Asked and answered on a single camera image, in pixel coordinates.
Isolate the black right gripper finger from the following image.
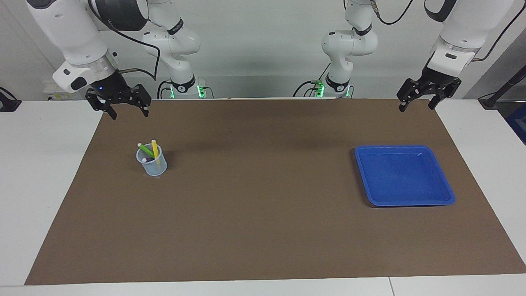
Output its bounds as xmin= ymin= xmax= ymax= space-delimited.
xmin=85 ymin=90 xmax=118 ymax=120
xmin=128 ymin=84 xmax=152 ymax=118

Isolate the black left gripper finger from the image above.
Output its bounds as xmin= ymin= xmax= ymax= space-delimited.
xmin=396 ymin=78 xmax=428 ymax=113
xmin=427 ymin=79 xmax=462 ymax=111

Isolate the green pen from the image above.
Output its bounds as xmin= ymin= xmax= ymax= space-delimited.
xmin=137 ymin=143 xmax=156 ymax=160

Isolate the white power strip box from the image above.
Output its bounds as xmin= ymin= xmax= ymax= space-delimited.
xmin=42 ymin=79 xmax=89 ymax=100

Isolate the black stand leg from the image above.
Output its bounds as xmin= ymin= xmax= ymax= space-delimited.
xmin=478 ymin=66 xmax=526 ymax=110

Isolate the translucent plastic cup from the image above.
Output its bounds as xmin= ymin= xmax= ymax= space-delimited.
xmin=136 ymin=144 xmax=168 ymax=177

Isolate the blue plastic tray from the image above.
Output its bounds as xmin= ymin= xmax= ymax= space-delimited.
xmin=354 ymin=145 xmax=456 ymax=207

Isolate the blue box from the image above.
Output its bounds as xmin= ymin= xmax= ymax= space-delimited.
xmin=505 ymin=103 xmax=526 ymax=145

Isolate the black table clamp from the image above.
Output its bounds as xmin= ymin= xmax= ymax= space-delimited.
xmin=0 ymin=87 xmax=22 ymax=112

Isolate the brown table mat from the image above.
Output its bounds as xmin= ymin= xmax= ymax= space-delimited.
xmin=25 ymin=98 xmax=526 ymax=286

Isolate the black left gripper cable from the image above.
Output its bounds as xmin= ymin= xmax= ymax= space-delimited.
xmin=369 ymin=0 xmax=519 ymax=62

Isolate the black arm base cable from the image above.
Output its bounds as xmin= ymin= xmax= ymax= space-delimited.
xmin=293 ymin=61 xmax=332 ymax=98

